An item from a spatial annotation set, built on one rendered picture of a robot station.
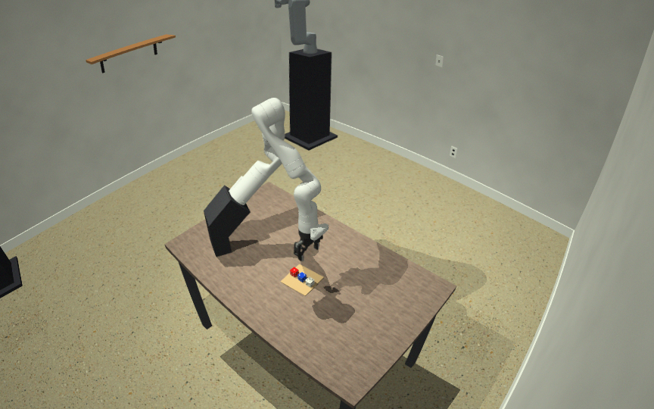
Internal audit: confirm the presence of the pale yellow flat mat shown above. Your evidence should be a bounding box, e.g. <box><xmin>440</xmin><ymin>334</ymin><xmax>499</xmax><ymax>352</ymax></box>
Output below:
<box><xmin>281</xmin><ymin>264</ymin><xmax>324</xmax><ymax>296</ymax></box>

